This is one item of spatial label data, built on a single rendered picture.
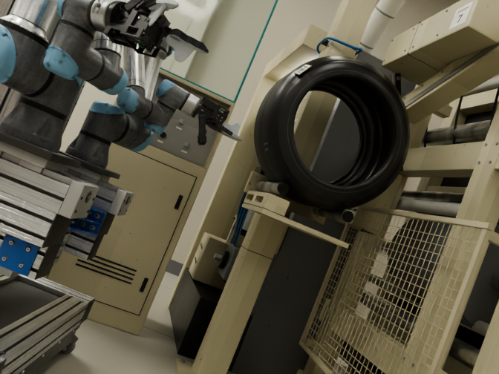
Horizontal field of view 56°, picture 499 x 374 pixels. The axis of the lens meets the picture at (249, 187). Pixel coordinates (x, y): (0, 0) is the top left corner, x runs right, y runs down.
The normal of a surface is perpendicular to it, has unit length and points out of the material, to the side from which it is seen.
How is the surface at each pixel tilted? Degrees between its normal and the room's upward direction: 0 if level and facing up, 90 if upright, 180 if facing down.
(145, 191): 90
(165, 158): 90
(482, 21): 90
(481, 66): 162
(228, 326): 90
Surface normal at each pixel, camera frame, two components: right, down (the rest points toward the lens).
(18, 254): 0.05, -0.04
